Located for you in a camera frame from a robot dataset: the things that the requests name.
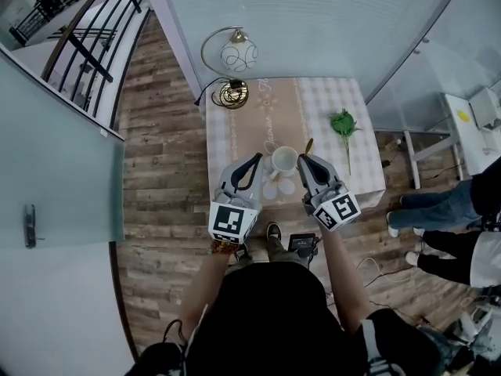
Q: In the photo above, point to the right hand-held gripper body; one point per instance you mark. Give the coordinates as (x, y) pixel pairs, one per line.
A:
(336, 208)

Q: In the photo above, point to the white cup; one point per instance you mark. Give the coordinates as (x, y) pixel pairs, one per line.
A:
(284, 159)

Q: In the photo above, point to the person's left forearm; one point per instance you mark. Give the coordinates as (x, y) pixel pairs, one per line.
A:
(203, 288)

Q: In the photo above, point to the person's right shoe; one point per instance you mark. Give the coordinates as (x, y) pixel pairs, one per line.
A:
(274, 230)

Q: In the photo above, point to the person's shoe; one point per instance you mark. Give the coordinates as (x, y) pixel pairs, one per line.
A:
(242, 252)
(274, 230)

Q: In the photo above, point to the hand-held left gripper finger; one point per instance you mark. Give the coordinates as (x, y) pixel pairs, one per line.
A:
(229, 172)
(257, 171)

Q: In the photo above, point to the person's right forearm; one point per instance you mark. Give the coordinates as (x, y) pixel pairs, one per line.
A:
(346, 276)

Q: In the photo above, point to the black metal railing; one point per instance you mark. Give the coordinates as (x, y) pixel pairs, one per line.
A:
(78, 41)

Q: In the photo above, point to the black box device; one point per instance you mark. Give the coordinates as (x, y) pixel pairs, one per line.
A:
(301, 243)

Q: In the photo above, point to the yellow object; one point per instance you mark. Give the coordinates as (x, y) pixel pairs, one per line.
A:
(463, 116)

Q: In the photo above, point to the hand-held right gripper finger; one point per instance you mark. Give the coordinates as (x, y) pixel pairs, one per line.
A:
(305, 176)
(329, 168)

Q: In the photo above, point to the person's left shoe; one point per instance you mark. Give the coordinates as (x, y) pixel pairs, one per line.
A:
(242, 252)

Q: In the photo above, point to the person's legs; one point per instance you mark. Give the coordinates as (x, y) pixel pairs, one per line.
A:
(280, 251)

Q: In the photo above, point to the gold lamp with white globe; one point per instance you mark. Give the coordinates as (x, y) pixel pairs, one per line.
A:
(238, 55)

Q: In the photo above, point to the frosted glass door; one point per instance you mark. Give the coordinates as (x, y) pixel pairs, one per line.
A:
(58, 163)

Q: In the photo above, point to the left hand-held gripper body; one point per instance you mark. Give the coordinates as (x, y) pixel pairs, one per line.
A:
(229, 218)

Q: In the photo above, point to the golden spoon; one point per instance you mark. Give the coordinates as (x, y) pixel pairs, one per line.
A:
(309, 144)

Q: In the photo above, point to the person's black shirt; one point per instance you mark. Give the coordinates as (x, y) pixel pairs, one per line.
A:
(270, 319)

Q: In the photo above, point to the beige checked tablecloth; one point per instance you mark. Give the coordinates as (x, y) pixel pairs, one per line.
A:
(250, 127)

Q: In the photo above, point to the green artificial leaf sprig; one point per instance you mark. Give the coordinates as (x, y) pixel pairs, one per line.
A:
(343, 124)

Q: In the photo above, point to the white side table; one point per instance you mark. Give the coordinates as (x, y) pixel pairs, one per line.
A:
(466, 139)

